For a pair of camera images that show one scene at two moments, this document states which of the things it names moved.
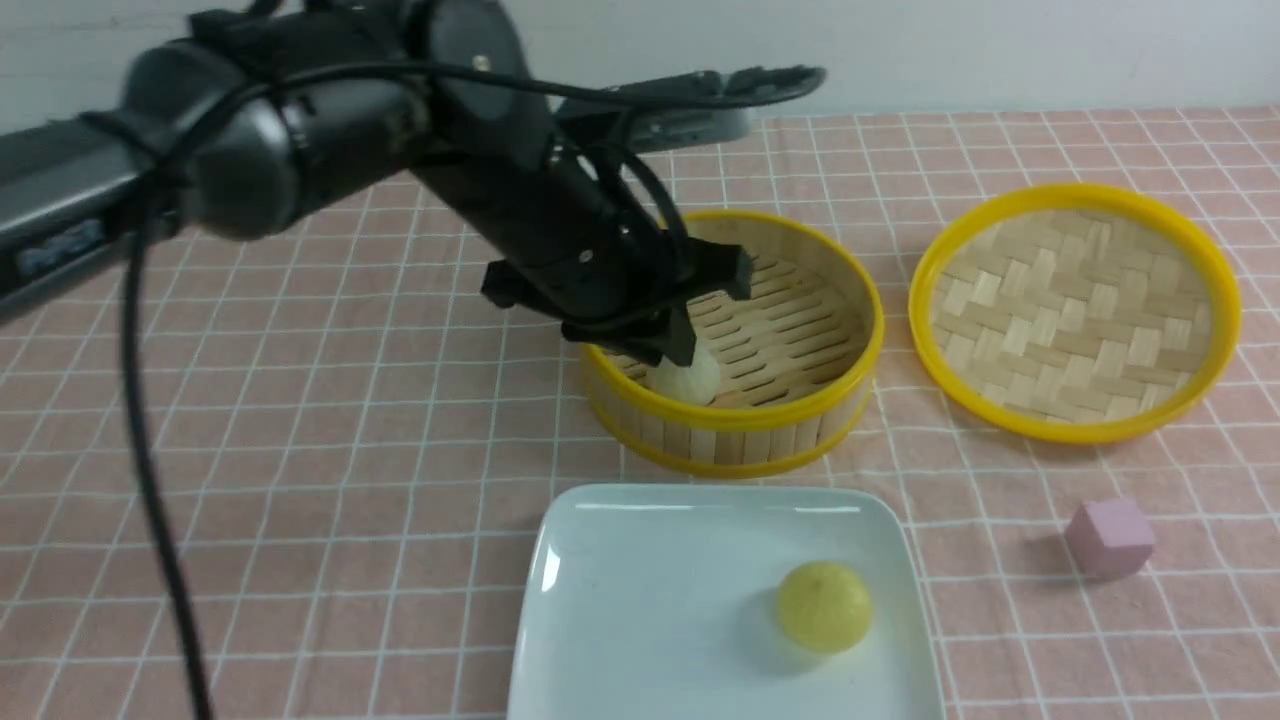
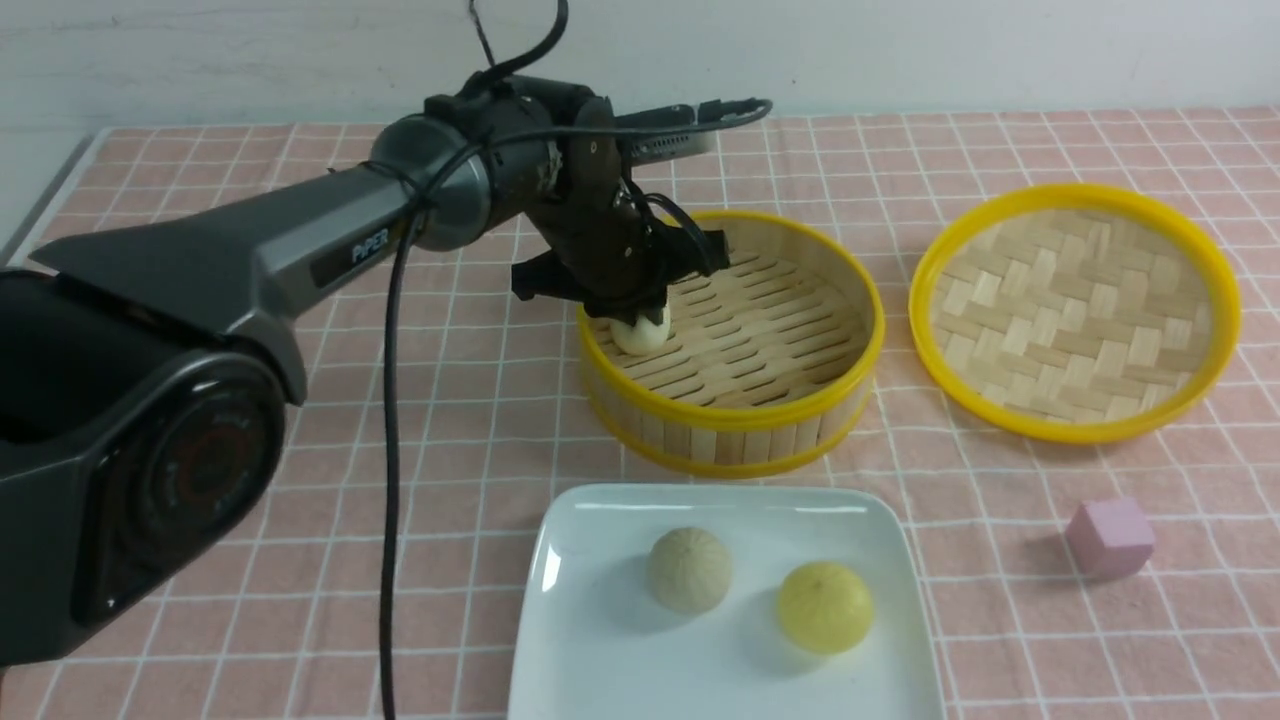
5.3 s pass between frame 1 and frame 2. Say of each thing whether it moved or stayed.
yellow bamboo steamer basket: stayed
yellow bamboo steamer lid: stayed
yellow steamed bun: stayed
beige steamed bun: moved
